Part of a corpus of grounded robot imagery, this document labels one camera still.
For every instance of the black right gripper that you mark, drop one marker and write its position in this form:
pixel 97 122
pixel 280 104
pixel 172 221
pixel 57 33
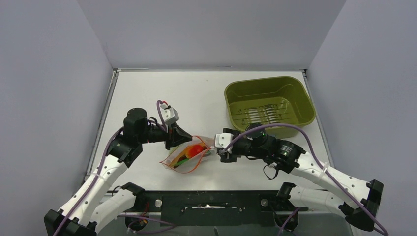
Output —
pixel 228 157

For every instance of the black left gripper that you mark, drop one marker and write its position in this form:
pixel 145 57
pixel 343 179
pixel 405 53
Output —
pixel 174 131

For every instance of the clear zip top bag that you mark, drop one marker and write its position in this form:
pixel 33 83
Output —
pixel 190 165

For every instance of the green toy chili pepper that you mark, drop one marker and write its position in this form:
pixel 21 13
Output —
pixel 206 152

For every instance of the olive green plastic tub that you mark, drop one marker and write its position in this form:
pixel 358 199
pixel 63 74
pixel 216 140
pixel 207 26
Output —
pixel 282 99

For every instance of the small red toy piece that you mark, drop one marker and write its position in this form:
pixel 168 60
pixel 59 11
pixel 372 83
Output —
pixel 195 150

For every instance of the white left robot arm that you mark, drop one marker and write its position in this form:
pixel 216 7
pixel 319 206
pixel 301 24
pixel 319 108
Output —
pixel 85 214

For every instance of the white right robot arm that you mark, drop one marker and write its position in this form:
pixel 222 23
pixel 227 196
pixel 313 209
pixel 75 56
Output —
pixel 355 200

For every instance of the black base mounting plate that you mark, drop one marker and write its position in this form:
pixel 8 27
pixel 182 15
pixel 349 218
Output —
pixel 214 208

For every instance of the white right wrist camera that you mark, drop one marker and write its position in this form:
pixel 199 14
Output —
pixel 222 141

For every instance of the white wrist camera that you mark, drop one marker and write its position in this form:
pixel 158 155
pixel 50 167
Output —
pixel 222 141
pixel 167 114

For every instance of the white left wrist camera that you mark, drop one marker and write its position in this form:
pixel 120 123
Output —
pixel 167 114

